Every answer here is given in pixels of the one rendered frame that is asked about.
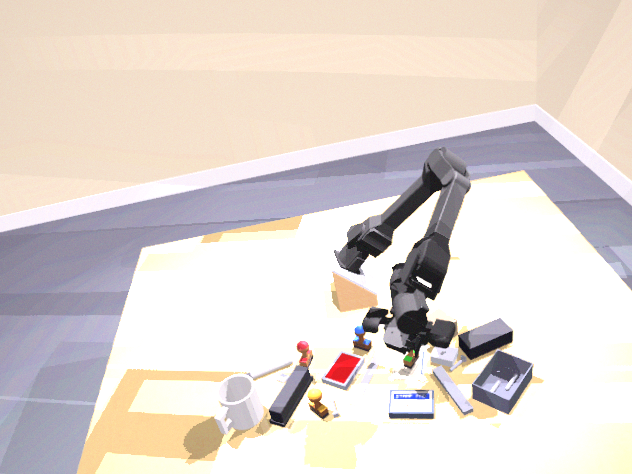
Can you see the yellow rubber stamp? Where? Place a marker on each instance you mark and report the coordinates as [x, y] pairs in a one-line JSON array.
[[315, 395]]

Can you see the white mug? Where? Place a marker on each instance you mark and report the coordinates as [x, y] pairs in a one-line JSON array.
[[240, 402]]

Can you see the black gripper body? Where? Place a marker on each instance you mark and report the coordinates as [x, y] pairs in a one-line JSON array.
[[440, 334]]

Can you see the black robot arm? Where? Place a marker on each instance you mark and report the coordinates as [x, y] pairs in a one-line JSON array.
[[429, 258]]

